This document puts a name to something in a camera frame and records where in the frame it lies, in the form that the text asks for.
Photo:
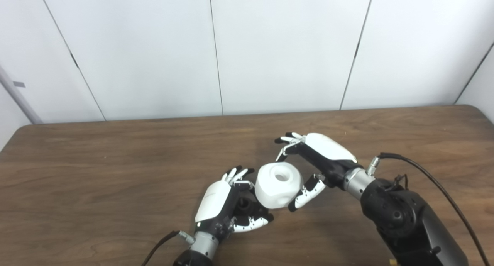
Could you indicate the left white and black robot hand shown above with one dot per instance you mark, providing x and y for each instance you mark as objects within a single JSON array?
[{"x": 212, "y": 202}]

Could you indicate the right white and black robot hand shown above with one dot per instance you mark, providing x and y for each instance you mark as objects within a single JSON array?
[{"x": 330, "y": 150}]

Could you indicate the black flanged holder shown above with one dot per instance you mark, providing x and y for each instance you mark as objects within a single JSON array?
[{"x": 247, "y": 206}]

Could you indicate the round white plastic piece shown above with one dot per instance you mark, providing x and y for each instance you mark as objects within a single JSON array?
[{"x": 276, "y": 188}]

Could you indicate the small grey wall tag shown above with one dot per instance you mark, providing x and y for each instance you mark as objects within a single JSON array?
[{"x": 19, "y": 84}]

